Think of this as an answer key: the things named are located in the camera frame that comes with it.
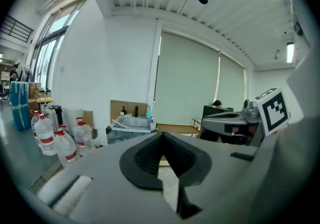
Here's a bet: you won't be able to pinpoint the white orange squeegee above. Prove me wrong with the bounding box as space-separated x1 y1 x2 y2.
111 119 131 129

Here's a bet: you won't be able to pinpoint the wooden chair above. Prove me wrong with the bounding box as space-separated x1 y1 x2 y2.
156 118 203 139

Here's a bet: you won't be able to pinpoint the silver black machine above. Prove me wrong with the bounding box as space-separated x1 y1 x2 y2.
43 104 63 129

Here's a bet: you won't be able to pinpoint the person's white shirt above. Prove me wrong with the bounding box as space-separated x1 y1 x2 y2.
272 50 320 209

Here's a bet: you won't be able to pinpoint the white plastic bags red handles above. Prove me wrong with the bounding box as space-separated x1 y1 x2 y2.
73 117 96 156

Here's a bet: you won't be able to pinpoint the long ceiling light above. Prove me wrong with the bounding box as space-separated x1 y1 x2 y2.
286 42 295 64

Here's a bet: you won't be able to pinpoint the brown cardboard sheet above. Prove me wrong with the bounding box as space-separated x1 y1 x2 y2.
110 100 149 124

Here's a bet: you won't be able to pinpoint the wide pale roller blind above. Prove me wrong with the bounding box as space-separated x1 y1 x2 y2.
153 32 221 129

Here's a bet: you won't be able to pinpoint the blue wrapped stack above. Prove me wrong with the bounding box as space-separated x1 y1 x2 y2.
9 81 32 131

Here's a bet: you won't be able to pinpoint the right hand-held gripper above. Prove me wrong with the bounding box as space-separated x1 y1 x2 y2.
201 87 291 147

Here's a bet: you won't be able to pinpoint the narrow cardboard box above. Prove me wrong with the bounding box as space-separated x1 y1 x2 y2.
83 110 95 129

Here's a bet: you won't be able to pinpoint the narrow pale roller blind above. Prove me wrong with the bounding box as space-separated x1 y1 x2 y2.
213 53 246 114

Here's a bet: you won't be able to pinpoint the stack of cardboard boxes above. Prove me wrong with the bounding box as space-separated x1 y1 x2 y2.
27 82 42 111

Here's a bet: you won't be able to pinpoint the tall glass window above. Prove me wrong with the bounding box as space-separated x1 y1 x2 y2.
32 0 88 89

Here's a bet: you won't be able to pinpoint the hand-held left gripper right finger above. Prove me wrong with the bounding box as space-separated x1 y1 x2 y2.
163 133 258 219

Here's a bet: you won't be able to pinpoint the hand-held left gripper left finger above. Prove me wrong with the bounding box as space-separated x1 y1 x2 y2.
37 132 181 224

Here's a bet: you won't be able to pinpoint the black cabinet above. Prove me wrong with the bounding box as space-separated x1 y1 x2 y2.
201 105 235 141

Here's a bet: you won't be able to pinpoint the metal sink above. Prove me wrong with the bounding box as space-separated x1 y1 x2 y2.
106 115 157 145

